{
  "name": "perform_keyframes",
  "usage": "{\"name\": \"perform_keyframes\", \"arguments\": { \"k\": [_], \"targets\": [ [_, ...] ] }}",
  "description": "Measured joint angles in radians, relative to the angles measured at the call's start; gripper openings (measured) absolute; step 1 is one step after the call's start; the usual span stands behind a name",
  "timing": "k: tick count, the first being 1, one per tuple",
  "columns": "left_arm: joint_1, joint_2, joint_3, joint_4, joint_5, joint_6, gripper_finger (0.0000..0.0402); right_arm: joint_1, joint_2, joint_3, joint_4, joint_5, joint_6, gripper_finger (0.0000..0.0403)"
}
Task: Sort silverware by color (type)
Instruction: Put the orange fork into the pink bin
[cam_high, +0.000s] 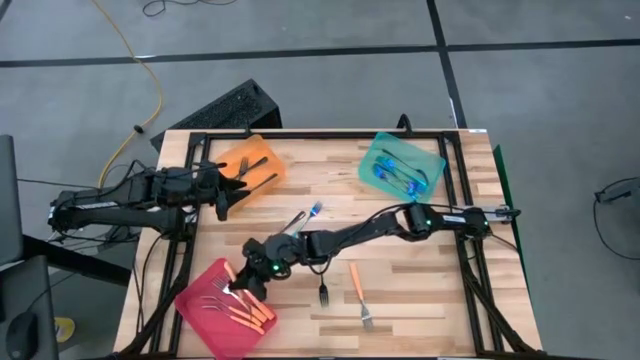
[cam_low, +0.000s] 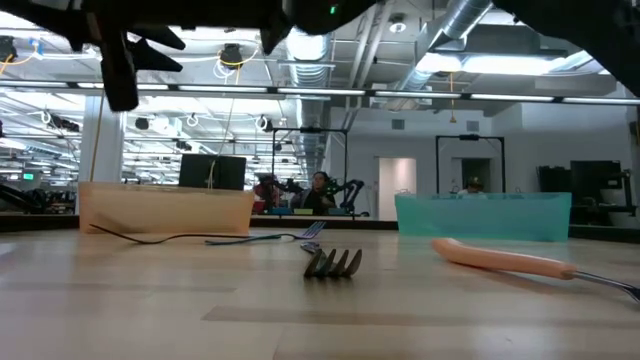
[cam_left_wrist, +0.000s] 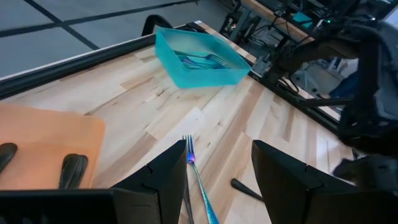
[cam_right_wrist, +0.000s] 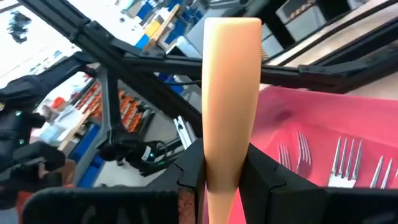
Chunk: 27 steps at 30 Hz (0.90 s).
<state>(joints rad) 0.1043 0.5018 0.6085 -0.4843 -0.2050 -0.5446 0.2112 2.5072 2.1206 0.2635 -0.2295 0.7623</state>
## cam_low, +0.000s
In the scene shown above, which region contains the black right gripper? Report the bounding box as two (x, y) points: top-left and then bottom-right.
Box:
(0, 0), (147, 113)

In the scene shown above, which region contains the black metal fork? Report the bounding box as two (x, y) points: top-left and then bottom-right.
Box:
(299, 241), (364, 280)
(88, 223), (252, 246)

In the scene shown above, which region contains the orange-handled silver fork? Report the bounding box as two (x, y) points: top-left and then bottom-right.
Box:
(431, 236), (640, 305)

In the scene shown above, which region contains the long ceiling light bar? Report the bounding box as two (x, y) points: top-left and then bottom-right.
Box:
(0, 79), (640, 107)

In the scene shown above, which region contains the white pillar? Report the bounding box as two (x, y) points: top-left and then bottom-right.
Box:
(77, 94), (125, 184)

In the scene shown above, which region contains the black monitor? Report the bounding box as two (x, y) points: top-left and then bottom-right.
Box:
(178, 153), (248, 192)

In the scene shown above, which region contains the orange translucent plastic bin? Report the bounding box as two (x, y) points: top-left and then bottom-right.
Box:
(78, 181), (256, 235)

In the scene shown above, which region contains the black curved background equipment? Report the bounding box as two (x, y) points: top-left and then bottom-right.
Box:
(0, 182), (51, 216)

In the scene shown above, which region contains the person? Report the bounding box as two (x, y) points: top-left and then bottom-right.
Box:
(456, 175), (487, 196)
(298, 171), (338, 211)

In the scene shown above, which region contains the iridescent blue metal fork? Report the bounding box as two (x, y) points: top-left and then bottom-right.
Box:
(204, 221), (327, 247)

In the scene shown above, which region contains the teal translucent plastic bin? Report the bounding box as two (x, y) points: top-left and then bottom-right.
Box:
(394, 192), (573, 244)

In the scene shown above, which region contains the black equipment rack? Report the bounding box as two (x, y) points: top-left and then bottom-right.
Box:
(537, 159), (639, 226)

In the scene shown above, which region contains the yellow extension cable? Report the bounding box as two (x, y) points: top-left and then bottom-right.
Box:
(90, 49), (105, 184)

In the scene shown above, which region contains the black ceiling cable reel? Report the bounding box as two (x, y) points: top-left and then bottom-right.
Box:
(218, 42), (245, 70)

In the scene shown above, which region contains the silver ventilation duct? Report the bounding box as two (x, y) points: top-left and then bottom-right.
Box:
(389, 0), (501, 111)
(279, 27), (335, 191)

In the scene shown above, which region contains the black frame stand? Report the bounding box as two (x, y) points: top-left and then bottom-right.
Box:
(270, 126), (350, 221)
(435, 134), (507, 195)

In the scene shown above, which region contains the black metal table frame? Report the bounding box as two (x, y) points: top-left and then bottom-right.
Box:
(0, 213), (640, 242)

